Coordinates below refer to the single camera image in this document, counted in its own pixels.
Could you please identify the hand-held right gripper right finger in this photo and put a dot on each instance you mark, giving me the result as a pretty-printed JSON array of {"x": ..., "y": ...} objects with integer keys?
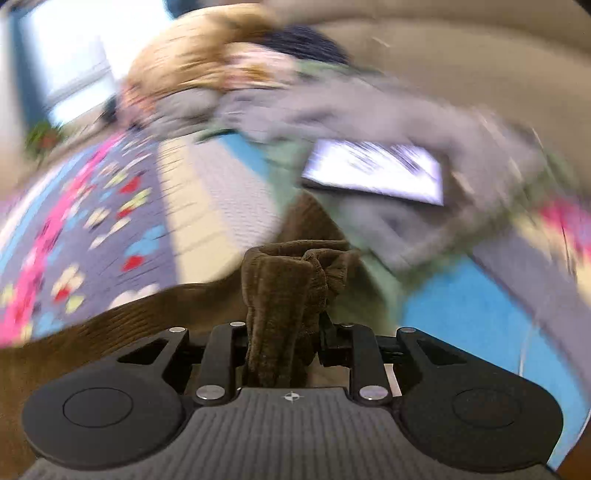
[{"x": 367, "y": 362}]

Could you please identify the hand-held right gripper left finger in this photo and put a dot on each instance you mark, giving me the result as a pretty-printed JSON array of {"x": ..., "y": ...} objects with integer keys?
[{"x": 221, "y": 357}]

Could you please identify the dark olive pants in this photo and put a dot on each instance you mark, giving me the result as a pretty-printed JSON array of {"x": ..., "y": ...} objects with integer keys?
[{"x": 277, "y": 314}]

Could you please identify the colourful striped bed blanket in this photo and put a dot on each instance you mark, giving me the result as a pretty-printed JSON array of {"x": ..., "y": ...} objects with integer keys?
[{"x": 207, "y": 198}]

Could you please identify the tablet with lit screen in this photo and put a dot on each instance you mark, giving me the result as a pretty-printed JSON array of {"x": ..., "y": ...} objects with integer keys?
[{"x": 369, "y": 166}]

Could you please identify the green sheet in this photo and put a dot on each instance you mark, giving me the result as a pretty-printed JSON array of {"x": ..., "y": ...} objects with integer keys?
[{"x": 286, "y": 157}]

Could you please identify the grey patterned quilt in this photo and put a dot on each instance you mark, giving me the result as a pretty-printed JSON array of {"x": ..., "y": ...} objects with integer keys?
[{"x": 369, "y": 110}]

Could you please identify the green potted plant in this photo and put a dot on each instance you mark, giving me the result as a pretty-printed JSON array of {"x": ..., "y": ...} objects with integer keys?
[{"x": 41, "y": 138}]

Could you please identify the beige padded headboard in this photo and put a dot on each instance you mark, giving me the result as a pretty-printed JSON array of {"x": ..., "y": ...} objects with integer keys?
[{"x": 461, "y": 55}]

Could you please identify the navy dotted pillow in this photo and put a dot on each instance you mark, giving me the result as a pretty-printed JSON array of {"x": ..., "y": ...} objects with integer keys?
[{"x": 304, "y": 41}]

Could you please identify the blue curtain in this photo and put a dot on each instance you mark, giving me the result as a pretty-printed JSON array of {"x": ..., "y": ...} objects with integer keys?
[{"x": 27, "y": 83}]

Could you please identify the window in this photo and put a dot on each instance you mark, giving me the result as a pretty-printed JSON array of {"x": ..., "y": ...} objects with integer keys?
[{"x": 69, "y": 55}]

